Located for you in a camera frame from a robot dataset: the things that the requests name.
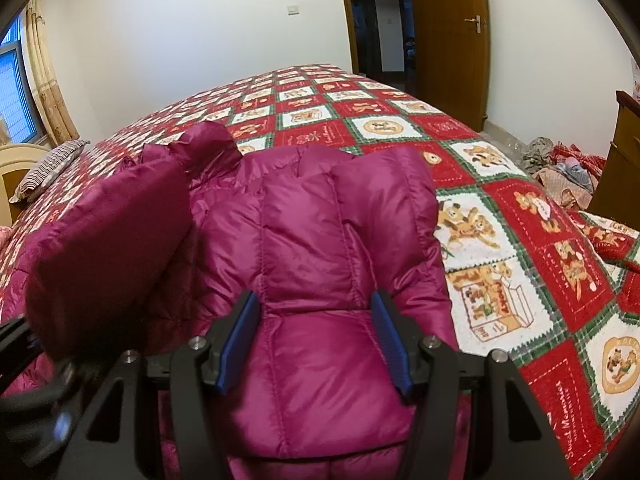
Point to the striped pillow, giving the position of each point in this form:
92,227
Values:
50,170

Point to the magenta down jacket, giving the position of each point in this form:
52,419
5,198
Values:
310,240

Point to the beige patterned curtain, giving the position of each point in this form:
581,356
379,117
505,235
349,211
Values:
50,85

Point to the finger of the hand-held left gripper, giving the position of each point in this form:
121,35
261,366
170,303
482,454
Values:
15,350

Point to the red printed bear blanket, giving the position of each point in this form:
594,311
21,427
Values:
500,240

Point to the cream bed headboard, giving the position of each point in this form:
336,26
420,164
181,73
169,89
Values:
20,160

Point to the wooden door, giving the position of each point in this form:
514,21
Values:
450,60

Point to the wooden cabinet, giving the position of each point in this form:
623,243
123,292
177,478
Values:
620,160

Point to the wooden door frame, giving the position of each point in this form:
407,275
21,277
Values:
349,15

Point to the wall poster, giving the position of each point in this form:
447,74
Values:
635,80

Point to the pile of clothes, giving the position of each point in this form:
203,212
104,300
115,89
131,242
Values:
565,170

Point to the window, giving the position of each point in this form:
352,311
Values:
15,90

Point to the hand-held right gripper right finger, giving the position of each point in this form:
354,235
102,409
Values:
390,340

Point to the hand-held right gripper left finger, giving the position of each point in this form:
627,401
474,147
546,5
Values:
239,345

